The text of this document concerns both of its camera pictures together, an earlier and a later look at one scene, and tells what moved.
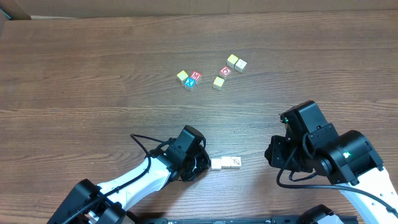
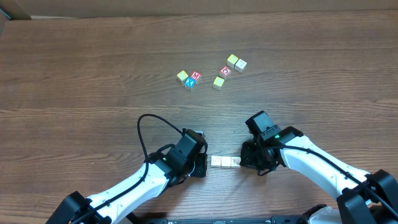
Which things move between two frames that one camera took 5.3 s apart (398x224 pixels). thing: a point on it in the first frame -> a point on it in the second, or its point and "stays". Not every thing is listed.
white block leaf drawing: x=236 y=162 stays
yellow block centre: x=217 y=83 stays
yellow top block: x=226 y=162 stays
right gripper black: x=275 y=152 -> x=249 y=154
